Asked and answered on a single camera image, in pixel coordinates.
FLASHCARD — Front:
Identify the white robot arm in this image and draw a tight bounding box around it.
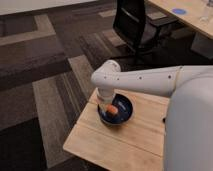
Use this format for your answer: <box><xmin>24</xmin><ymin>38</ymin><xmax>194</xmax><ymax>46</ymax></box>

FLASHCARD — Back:
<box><xmin>91</xmin><ymin>60</ymin><xmax>213</xmax><ymax>171</ymax></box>

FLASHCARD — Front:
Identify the dark blue ceramic bowl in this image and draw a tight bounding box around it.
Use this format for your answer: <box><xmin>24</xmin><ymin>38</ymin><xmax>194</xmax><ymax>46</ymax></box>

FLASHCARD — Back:
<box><xmin>97</xmin><ymin>94</ymin><xmax>133</xmax><ymax>125</ymax></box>

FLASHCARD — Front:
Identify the light wooden side table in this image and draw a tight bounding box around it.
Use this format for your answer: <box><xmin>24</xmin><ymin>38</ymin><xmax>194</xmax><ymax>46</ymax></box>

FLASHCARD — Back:
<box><xmin>63</xmin><ymin>90</ymin><xmax>169</xmax><ymax>171</ymax></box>

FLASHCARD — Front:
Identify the black office chair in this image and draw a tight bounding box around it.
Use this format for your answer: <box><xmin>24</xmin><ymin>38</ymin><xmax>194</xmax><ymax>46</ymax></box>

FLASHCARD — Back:
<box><xmin>113</xmin><ymin>0</ymin><xmax>177</xmax><ymax>62</ymax></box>

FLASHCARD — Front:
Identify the blue round coaster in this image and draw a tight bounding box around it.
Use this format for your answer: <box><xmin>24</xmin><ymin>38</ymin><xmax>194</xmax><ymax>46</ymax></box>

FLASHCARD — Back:
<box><xmin>172</xmin><ymin>8</ymin><xmax>187</xmax><ymax>15</ymax></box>

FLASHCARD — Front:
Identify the wooden desk in background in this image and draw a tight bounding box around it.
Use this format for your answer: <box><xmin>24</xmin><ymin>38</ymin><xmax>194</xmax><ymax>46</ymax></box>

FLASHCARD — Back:
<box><xmin>148</xmin><ymin>0</ymin><xmax>213</xmax><ymax>39</ymax></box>

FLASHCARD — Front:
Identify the clear drinking glass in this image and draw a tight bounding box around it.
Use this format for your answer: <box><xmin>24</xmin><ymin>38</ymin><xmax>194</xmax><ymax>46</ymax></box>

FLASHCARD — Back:
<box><xmin>200</xmin><ymin>2</ymin><xmax>213</xmax><ymax>22</ymax></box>

